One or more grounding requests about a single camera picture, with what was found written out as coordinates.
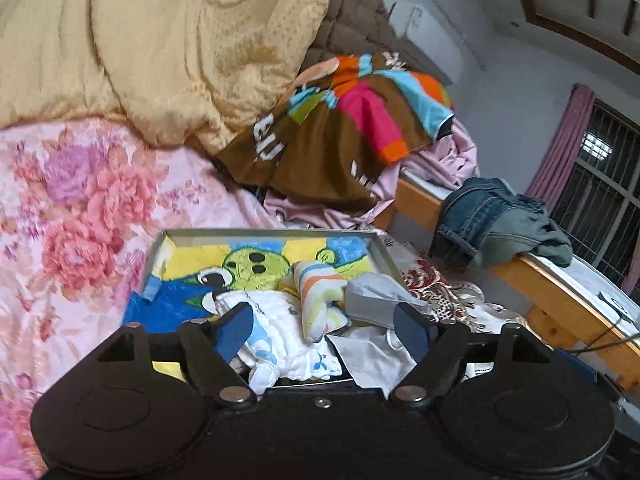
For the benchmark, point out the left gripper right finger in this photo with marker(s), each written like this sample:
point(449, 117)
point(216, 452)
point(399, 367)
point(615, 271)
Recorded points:
point(415, 330)

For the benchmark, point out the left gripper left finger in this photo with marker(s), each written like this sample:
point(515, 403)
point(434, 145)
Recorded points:
point(232, 330)

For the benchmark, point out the white blue printed cloth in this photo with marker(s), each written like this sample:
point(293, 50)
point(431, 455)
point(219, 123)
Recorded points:
point(276, 348)

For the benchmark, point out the grey face mask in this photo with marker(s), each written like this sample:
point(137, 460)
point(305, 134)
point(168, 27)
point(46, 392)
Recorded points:
point(374, 356)

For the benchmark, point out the striped colourful sock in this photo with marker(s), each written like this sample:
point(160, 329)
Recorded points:
point(321, 291)

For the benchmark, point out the grey cloth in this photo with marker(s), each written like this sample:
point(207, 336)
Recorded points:
point(373, 297)

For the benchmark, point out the white gold ornate bedspread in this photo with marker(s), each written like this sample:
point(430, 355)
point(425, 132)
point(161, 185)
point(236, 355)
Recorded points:
point(451, 299)

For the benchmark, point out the cartoon colourful tray towel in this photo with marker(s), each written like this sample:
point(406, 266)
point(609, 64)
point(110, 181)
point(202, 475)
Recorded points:
point(184, 277)

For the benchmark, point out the grey metal tray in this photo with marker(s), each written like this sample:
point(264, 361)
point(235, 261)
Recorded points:
point(378, 253)

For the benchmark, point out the blue denim jeans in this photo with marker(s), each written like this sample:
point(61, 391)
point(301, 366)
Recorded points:
point(486, 223)

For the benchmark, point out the pink crumpled sheet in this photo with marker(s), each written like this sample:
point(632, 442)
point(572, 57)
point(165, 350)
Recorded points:
point(447, 163)

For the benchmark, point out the pink floral bed sheet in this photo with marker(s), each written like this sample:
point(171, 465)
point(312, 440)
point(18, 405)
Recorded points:
point(81, 205)

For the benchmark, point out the brown multicolour striped blanket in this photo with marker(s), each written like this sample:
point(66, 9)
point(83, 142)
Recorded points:
point(344, 122)

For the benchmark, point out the barred window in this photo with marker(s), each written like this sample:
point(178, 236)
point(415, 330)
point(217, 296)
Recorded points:
point(599, 206)

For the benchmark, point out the pink curtain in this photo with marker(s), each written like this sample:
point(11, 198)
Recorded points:
point(554, 171)

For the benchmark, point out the yellow quilt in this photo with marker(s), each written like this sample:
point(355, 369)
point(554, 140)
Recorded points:
point(173, 69)

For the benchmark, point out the white air conditioner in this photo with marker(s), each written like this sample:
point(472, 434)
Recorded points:
point(438, 51)

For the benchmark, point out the brown padded jacket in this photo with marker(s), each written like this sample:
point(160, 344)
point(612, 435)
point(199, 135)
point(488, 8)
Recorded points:
point(356, 27)

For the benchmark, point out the wooden bed frame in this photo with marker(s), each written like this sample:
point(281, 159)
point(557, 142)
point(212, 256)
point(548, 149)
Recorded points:
point(564, 313)

